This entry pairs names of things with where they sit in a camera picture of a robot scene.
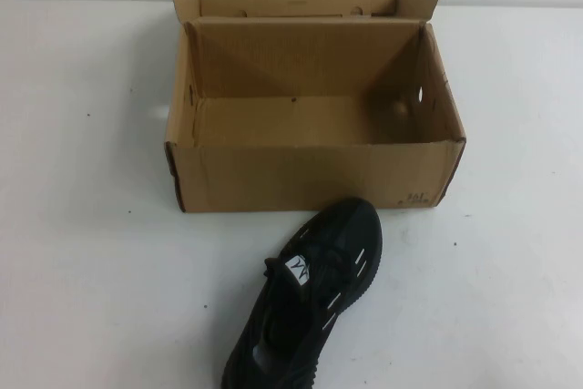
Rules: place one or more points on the brown cardboard shoe box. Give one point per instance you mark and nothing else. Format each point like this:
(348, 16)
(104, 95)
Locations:
(291, 175)

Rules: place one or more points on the black sneaker with white label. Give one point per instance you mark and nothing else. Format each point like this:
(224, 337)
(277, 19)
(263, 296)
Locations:
(278, 307)

